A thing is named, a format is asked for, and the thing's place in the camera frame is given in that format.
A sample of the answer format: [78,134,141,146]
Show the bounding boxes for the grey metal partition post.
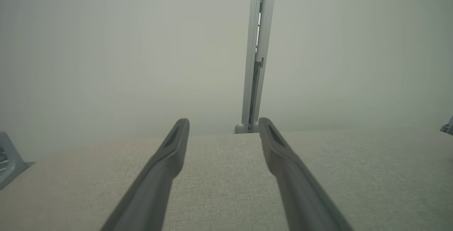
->
[234,0,277,134]

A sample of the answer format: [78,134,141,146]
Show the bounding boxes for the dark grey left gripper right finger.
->
[258,117,355,231]

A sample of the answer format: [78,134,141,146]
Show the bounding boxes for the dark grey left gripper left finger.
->
[100,118,190,231]

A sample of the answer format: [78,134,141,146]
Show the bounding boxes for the grey metal fitting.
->
[440,115,453,136]

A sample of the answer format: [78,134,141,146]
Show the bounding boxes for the grey metal shelf frame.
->
[0,131,36,191]

